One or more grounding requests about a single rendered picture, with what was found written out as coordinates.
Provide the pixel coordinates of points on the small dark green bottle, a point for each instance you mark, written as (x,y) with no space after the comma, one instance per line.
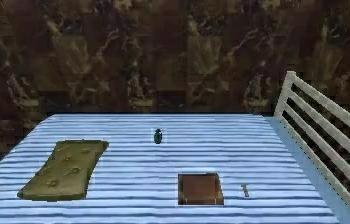
(158,136)

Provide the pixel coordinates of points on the small brown pencil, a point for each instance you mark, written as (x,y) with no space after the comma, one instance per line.
(245,190)

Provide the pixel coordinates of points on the blue striped bed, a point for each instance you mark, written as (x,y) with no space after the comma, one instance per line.
(149,166)

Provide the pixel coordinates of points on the olive green pillow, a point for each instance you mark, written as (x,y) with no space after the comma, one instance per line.
(64,170)

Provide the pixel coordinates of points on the brown book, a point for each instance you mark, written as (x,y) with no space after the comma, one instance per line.
(200,189)

